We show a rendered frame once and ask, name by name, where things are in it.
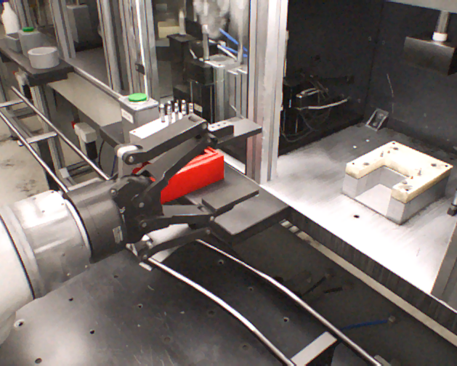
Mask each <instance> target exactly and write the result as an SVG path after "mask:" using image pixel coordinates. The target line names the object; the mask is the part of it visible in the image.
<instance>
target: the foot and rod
mask: <svg viewBox="0 0 457 366"><path fill-rule="evenodd" d="M452 15H453V13H452V12H444V10H440V13H439V17H438V20H437V25H436V28H435V32H434V33H433V32H429V31H424V32H421V33H417V34H414V35H411V36H406V38H405V44H404V48H403V55H402V59H401V62H400V63H402V64H405V65H409V66H413V67H416V68H421V69H424V70H426V71H429V72H432V73H436V74H440V75H442V76H450V75H452V74H454V73H457V38H453V37H452V36H447V34H448V29H449V26H450V21H451V18H452Z"/></svg>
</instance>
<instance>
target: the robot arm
mask: <svg viewBox="0 0 457 366"><path fill-rule="evenodd" d="M261 132H262V126H260V125H259V124H257V123H254V122H253V121H250V120H249V119H247V118H244V119H243V120H240V121H236V122H234V123H230V122H228V121H220V122H217V123H213V124H211V125H209V124H208V122H207V121H205V120H204V119H202V118H200V117H199V116H197V115H195V114H193V113H192V114H189V115H186V116H185V117H183V118H181V119H179V120H178V121H175V122H173V123H170V124H169V125H167V126H166V127H164V128H162V129H160V130H158V131H156V132H153V133H152V134H149V135H147V136H146V137H144V138H142V139H140V140H138V141H136V142H133V143H129V144H124V145H118V146H116V147H115V149H114V153H115V154H116V155H117V156H118V172H116V173H115V174H114V175H112V176H111V177H110V178H109V179H107V180H105V181H104V182H94V183H91V184H88V185H85V186H83V187H79V188H77V189H74V190H71V191H68V192H65V193H63V194H62V196H61V195H59V194H58V193H57V192H55V191H53V190H49V191H46V192H43V193H41V194H38V195H34V196H32V197H29V198H26V199H24V200H19V201H17V202H14V203H11V204H5V205H3V206H2V207H1V208H0V345H1V344H2V343H3V341H4V340H5V339H6V337H7V336H8V335H9V332H10V330H11V329H12V326H13V324H14V321H15V316H16V311H17V310H19V309H20V307H22V306H24V305H26V304H27V303H29V302H31V301H32V300H35V299H37V298H42V297H44V296H46V295H47V294H48V293H50V292H52V291H53V290H57V289H58V288H61V287H62V286H64V285H67V284H68V283H71V282H73V281H75V280H78V279H80V278H82V277H85V276H86V275H87V274H88V273H89V270H90V263H91V264H94V263H96V262H98V261H101V260H103V259H105V258H108V257H110V256H112V255H114V254H116V253H119V252H121V251H122V250H123V249H124V248H125V247H126V244H131V245H130V246H129V248H130V250H131V251H133V252H134V253H135V254H136V255H137V256H138V259H139V260H140V261H147V260H148V259H149V258H151V257H152V256H154V255H155V254H157V253H158V252H160V251H164V250H166V249H169V248H173V247H176V246H178V245H182V244H185V243H188V242H191V241H194V240H198V239H201V238H203V237H207V236H209V235H210V234H211V232H212V228H211V223H212V222H213V221H214V220H215V219H216V218H217V217H218V216H219V215H221V214H223V213H225V212H227V211H231V210H232V209H233V208H234V206H235V205H237V204H239V203H242V202H243V201H246V200H248V199H250V198H251V197H253V196H255V195H258V194H259V188H257V187H255V186H254V185H253V184H251V183H250V182H248V181H246V179H243V181H241V182H238V183H236V184H233V185H231V186H229V187H226V188H224V189H222V190H219V191H217V192H214V193H212V194H210V195H207V196H205V197H203V198H202V204H204V206H203V205H202V204H201V203H199V204H200V205H197V206H196V205H191V206H162V204H161V191H162V190H163V189H164V188H165V187H167V186H168V184H169V180H170V178H172V177H173V175H176V174H177V173H178V172H179V171H181V170H182V169H183V168H184V167H185V166H186V165H187V164H188V163H189V162H190V161H191V160H193V159H194V158H195V157H196V156H198V155H199V154H200V153H201V152H203V151H204V150H205V149H206V148H207V147H210V148H212V149H213V150H218V149H220V148H222V147H226V146H228V145H230V144H232V143H234V142H238V141H240V140H242V139H246V138H249V137H252V136H254V135H257V134H260V133H261ZM162 154H163V155H162ZM159 155H162V156H161V157H160V158H159V159H158V160H155V161H154V163H153V164H148V165H146V166H145V167H144V168H142V169H141V170H140V171H138V172H137V173H136V174H135V173H132V170H133V169H134V168H141V167H142V164H143V163H146V161H149V160H151V159H154V158H156V157H158V156H159ZM149 177H153V178H154V179H156V181H154V182H153V181H152V179H150V178H149ZM170 224H177V225H174V226H171V227H169V225H170ZM158 227H166V228H164V229H160V230H156V231H153V232H149V233H147V232H148V230H149V229H150V228H158ZM146 233H147V234H146Z"/></svg>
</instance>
